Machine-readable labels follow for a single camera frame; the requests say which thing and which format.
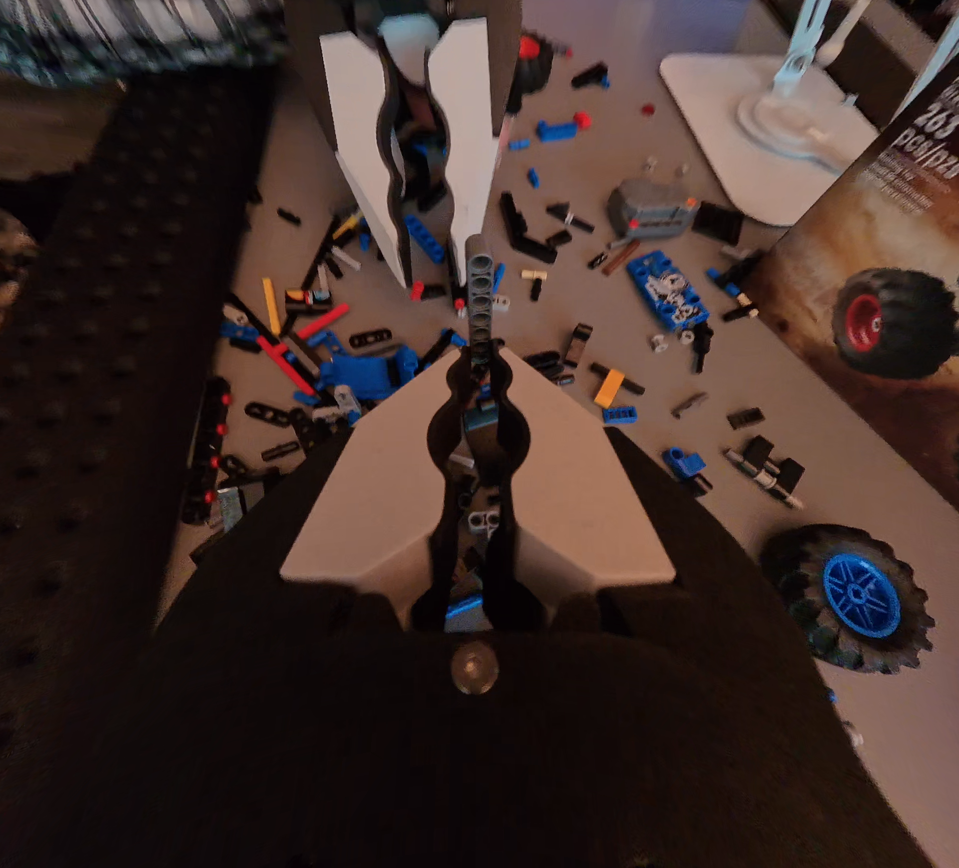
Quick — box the toy truck set box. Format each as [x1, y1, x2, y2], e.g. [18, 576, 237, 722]
[747, 37, 959, 512]

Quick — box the red toy axle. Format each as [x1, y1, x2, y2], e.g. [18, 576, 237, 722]
[254, 335, 320, 399]

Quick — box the black toy connector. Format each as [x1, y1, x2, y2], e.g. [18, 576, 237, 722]
[726, 433, 807, 511]

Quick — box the grey desk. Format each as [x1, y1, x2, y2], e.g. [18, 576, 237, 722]
[158, 0, 959, 868]

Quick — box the black square toy tile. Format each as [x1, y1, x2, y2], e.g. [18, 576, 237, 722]
[691, 200, 747, 249]

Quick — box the long black toy beam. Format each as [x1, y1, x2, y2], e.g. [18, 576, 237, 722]
[461, 233, 500, 429]

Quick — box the white document stand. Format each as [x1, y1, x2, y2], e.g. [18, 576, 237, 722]
[658, 0, 959, 229]

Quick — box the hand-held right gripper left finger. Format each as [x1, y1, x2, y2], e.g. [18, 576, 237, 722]
[281, 349, 469, 617]

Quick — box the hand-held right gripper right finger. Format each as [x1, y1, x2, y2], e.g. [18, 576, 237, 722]
[492, 349, 677, 623]

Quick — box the blue printed toy panel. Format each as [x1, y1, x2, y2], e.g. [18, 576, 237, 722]
[625, 250, 714, 334]

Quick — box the pile of toy building pieces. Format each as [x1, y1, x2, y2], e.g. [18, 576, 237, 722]
[218, 187, 600, 457]

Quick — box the grey toy motor block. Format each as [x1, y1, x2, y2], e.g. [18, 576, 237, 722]
[606, 178, 702, 241]

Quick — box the black tire blue rim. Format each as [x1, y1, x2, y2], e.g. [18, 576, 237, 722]
[759, 522, 936, 677]

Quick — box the small red-hub toy wheel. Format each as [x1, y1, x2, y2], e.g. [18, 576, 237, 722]
[513, 31, 557, 99]

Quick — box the black beam with red pins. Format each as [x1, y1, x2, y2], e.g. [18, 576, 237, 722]
[182, 376, 235, 527]

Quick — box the black dotted mat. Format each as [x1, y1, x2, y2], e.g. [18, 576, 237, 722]
[0, 67, 289, 868]

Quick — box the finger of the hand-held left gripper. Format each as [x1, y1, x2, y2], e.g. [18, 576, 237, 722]
[320, 29, 413, 288]
[426, 17, 500, 279]

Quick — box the blue angled toy piece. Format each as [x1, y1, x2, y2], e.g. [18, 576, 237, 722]
[663, 444, 710, 481]

